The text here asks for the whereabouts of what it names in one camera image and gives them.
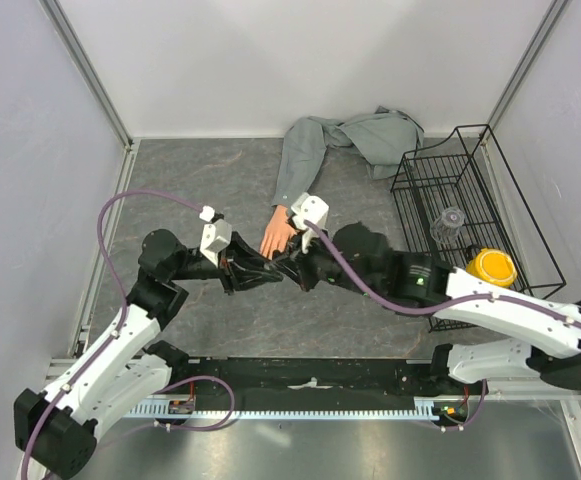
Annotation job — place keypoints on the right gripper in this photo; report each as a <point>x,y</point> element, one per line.
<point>299,271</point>

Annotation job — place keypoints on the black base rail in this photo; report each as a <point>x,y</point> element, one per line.
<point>319,385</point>

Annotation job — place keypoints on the yellow lidded container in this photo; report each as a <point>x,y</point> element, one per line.
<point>491,265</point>

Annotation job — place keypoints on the black wire rack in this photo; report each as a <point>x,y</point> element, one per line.
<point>468,169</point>

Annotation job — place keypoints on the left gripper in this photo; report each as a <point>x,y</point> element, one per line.
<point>241,280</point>

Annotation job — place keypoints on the grey shirt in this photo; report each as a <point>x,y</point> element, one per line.
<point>380,138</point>

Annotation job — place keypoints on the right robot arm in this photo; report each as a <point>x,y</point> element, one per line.
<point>540,339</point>

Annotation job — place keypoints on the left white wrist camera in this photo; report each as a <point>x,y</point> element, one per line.
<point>216,234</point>

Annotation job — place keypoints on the mannequin hand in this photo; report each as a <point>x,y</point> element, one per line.
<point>277,234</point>

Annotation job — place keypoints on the grey slotted cable duct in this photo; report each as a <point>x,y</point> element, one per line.
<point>163,408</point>

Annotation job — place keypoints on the clear plastic jar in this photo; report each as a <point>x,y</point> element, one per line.
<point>446,228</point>

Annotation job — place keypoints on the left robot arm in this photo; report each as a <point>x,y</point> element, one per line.
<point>60,427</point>

